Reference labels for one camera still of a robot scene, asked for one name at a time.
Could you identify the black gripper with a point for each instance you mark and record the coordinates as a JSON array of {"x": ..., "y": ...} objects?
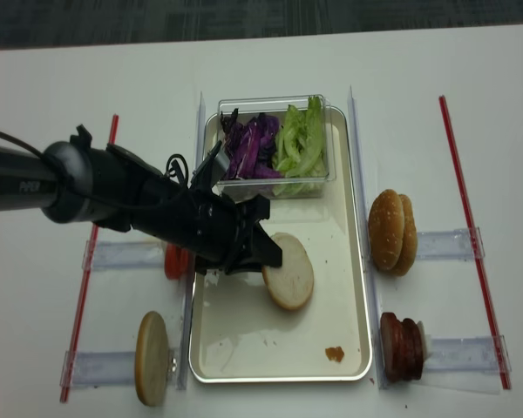
[{"x": 223, "y": 234}]

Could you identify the bun half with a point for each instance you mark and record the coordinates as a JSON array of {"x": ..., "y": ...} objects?
[
  {"x": 151, "y": 360},
  {"x": 291, "y": 285}
]

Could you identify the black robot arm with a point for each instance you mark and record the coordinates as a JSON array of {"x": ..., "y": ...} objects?
[{"x": 70, "y": 181}]

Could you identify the front tomato slice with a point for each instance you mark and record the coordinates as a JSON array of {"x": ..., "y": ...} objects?
[{"x": 176, "y": 262}]

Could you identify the green lettuce leaves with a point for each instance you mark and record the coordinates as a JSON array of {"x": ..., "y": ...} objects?
[{"x": 300, "y": 146}]

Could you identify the front meat patty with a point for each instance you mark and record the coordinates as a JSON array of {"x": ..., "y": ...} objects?
[{"x": 392, "y": 335}]

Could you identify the meat patty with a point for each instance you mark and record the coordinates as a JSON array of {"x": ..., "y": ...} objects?
[
  {"x": 413, "y": 351},
  {"x": 392, "y": 335}
]

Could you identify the rear meat patty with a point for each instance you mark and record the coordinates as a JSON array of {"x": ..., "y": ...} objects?
[{"x": 413, "y": 351}]

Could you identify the white pusher block by patties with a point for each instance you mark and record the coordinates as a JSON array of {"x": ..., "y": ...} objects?
[{"x": 423, "y": 344}]

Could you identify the cream metal tray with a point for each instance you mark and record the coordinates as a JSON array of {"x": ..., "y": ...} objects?
[{"x": 306, "y": 320}]

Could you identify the clear plastic salad box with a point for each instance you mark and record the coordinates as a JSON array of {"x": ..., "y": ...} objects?
[{"x": 243, "y": 189}]

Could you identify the purple cabbage pieces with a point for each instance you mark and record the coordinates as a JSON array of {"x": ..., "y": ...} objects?
[{"x": 250, "y": 146}]

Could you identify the white pusher block by tomatoes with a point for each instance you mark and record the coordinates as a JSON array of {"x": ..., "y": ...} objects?
[{"x": 163, "y": 245}]

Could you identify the sesame bun top front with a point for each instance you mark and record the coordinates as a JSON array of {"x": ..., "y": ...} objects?
[{"x": 386, "y": 229}]

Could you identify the sesame bun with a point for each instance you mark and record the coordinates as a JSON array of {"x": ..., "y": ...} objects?
[
  {"x": 410, "y": 240},
  {"x": 386, "y": 229}
]

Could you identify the sesame bun top rear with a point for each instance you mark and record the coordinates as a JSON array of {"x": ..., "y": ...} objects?
[{"x": 410, "y": 240}]

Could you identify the left red plastic strip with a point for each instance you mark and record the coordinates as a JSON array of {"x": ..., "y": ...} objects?
[{"x": 89, "y": 257}]

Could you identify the red plastic strip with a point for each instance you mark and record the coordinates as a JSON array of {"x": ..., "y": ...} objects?
[
  {"x": 89, "y": 257},
  {"x": 504, "y": 372}
]

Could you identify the right red plastic strip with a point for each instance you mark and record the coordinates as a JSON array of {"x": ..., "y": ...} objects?
[{"x": 504, "y": 372}]

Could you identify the right long clear rail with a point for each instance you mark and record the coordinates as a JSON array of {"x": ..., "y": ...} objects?
[{"x": 368, "y": 268}]

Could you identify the clear rail by tomatoes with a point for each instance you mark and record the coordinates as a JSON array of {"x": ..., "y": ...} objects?
[{"x": 127, "y": 255}]

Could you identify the clear rail by bun tops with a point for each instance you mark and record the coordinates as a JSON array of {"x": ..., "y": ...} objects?
[{"x": 460, "y": 244}]

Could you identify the clear rail by bun bottoms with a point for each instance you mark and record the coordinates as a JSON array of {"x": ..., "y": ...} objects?
[{"x": 97, "y": 369}]

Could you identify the clear rail by patties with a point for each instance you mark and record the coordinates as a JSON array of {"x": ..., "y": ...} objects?
[{"x": 484, "y": 354}]

